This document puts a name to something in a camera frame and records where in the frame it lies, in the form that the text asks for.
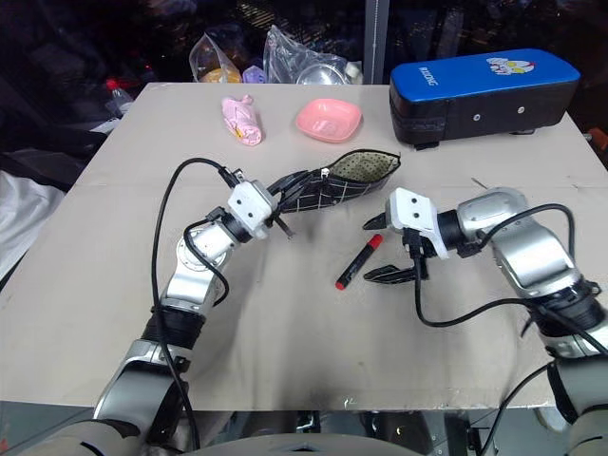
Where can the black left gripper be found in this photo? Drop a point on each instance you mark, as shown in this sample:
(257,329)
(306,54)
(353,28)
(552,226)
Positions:
(276,205)

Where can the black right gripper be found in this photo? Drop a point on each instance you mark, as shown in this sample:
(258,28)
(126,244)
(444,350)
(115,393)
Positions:
(420,260)

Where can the black checkered pencil pouch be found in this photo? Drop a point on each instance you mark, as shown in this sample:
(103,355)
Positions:
(342,187)

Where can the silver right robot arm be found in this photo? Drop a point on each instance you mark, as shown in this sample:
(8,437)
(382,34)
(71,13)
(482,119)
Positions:
(527,247)

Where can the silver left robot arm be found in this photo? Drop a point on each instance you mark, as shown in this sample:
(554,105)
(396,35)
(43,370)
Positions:
(190,280)

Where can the plastic bag with fruit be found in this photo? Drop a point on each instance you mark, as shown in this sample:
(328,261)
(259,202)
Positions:
(216,62)

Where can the black marker with red cap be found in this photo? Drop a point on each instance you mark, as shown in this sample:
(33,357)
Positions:
(356,266)

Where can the pink rolled cloth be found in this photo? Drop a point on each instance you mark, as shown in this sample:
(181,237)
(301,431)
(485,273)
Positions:
(244,121)

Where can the pink plastic bowl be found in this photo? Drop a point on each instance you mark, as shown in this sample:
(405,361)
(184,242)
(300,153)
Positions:
(328,121)

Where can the clear plastic bag with metal bowl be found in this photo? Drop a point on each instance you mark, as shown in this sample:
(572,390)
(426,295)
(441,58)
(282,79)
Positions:
(304,64)

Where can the blue and black padded box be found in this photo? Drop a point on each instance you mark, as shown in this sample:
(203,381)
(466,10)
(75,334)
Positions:
(480,95)

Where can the grey metal pole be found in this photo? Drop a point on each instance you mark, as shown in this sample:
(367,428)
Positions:
(376,40)

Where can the clear bottle with red cap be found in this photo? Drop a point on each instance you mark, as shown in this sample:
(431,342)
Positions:
(118,95)

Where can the white cloth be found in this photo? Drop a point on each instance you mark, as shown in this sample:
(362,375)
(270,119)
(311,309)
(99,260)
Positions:
(24,214)

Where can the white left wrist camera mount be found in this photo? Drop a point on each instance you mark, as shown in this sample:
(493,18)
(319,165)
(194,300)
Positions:
(249,205)

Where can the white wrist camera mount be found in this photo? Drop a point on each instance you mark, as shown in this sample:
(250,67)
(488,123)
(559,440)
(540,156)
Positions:
(249,205)
(414,213)

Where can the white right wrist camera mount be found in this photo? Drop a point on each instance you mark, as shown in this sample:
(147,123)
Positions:
(414,213)

